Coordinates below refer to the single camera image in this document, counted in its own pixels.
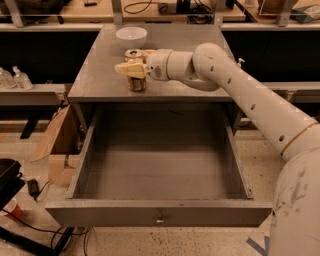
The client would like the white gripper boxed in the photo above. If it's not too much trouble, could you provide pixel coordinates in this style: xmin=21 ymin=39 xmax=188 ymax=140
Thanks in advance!
xmin=115 ymin=49 xmax=172 ymax=81

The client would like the orange soda can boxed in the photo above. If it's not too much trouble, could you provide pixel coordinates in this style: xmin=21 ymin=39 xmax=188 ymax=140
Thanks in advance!
xmin=125 ymin=49 xmax=146 ymax=92

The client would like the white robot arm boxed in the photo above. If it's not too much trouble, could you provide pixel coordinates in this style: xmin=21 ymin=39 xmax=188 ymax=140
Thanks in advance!
xmin=115 ymin=43 xmax=320 ymax=256

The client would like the grey open top drawer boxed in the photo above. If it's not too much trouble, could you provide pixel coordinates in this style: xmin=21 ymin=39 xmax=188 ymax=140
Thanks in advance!
xmin=46 ymin=104 xmax=272 ymax=227

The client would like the white ceramic bowl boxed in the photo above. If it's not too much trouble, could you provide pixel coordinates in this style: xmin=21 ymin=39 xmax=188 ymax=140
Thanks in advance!
xmin=116 ymin=27 xmax=147 ymax=49

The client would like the grey wooden cabinet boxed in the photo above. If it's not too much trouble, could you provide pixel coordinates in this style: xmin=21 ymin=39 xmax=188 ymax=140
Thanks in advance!
xmin=68 ymin=23 xmax=233 ymax=128

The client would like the small white pump bottle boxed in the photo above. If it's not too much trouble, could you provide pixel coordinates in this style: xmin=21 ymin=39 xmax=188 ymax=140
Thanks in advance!
xmin=237 ymin=58 xmax=245 ymax=71

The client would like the brown cardboard box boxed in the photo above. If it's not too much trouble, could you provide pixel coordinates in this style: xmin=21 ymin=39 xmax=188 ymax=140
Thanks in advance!
xmin=30 ymin=105 xmax=79 ymax=186

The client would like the clear sanitizer bottle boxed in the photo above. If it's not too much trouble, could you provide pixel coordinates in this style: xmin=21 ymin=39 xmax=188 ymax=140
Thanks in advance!
xmin=0 ymin=67 xmax=16 ymax=89
xmin=13 ymin=66 xmax=33 ymax=90

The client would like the black power adapter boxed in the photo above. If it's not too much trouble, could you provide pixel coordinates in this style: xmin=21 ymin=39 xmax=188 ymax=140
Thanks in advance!
xmin=27 ymin=179 xmax=40 ymax=198

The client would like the black bin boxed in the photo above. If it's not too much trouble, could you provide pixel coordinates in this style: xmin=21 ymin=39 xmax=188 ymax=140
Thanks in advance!
xmin=0 ymin=158 xmax=25 ymax=210

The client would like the red plastic cup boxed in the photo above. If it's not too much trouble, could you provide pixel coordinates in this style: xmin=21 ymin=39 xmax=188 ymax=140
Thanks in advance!
xmin=0 ymin=198 xmax=23 ymax=220

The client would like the black floor cable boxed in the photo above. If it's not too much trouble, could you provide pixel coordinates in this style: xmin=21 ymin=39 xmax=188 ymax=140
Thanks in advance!
xmin=0 ymin=208 xmax=93 ymax=256

